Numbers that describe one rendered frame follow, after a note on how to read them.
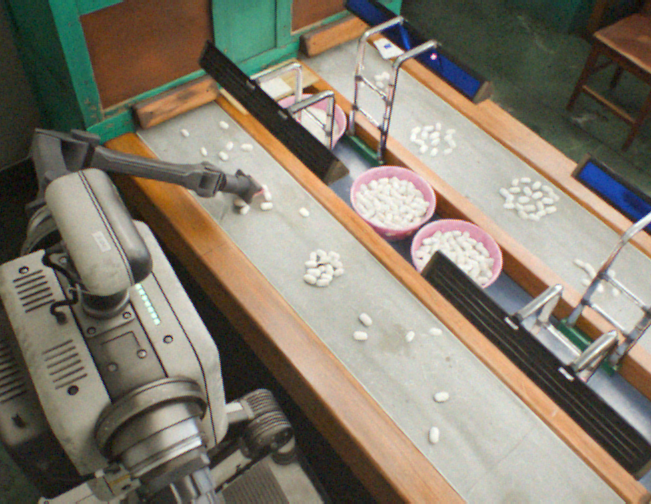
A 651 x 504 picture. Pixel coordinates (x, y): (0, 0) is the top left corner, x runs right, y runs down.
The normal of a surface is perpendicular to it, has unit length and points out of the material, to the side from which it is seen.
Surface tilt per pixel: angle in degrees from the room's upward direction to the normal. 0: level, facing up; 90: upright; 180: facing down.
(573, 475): 0
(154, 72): 90
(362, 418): 0
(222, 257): 0
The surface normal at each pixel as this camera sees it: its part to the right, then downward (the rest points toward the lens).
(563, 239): 0.05, -0.61
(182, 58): 0.62, 0.64
